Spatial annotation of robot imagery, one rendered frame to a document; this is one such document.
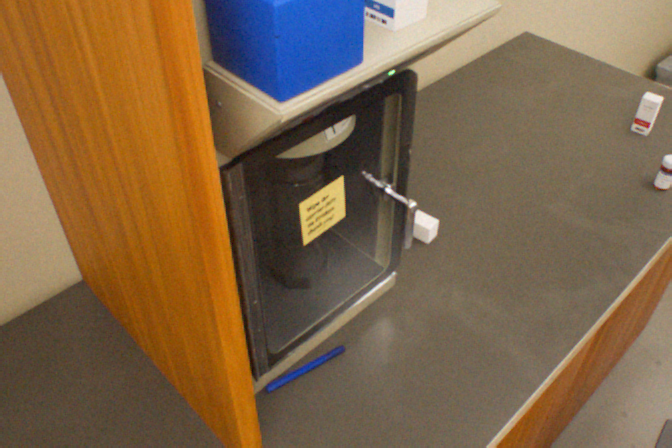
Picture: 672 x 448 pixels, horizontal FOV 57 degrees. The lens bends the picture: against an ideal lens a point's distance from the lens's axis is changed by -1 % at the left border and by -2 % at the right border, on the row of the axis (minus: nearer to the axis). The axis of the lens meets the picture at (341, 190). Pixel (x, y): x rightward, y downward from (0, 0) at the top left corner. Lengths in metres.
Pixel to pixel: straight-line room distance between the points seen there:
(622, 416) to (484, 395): 1.25
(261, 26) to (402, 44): 0.17
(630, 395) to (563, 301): 1.15
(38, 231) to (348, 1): 0.77
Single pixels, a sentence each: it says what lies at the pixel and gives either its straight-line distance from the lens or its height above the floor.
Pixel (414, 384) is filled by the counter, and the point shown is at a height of 0.94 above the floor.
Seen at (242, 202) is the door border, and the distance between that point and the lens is 0.70.
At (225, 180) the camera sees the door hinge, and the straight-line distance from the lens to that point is 0.66.
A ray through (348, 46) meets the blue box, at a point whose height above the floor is 1.54.
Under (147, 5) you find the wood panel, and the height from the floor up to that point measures 1.62.
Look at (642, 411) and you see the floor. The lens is 2.28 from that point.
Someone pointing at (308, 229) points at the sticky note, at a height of 1.23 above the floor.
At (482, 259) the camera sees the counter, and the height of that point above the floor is 0.94.
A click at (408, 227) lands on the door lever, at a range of 0.91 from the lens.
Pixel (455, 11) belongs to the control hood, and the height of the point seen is 1.51.
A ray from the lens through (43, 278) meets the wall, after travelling 1.23.
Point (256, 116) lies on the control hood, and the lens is 0.55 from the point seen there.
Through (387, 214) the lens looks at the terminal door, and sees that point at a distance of 0.94.
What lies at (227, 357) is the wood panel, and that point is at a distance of 0.71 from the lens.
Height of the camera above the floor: 1.79
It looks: 41 degrees down
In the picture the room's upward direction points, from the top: 1 degrees clockwise
